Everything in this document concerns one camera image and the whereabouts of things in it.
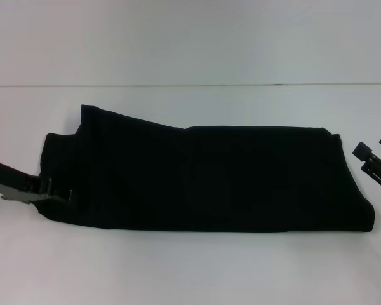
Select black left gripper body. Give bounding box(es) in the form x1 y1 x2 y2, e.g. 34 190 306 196
0 159 47 205

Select black T-shirt with white lettering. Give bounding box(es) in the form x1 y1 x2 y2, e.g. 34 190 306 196
34 104 376 234

